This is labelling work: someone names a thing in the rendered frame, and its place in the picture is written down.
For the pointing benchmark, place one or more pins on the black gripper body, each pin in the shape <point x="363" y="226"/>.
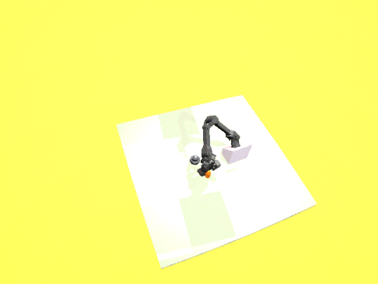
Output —
<point x="217" y="164"/>

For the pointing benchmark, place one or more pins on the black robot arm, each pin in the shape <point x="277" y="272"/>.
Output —
<point x="207" y="157"/>

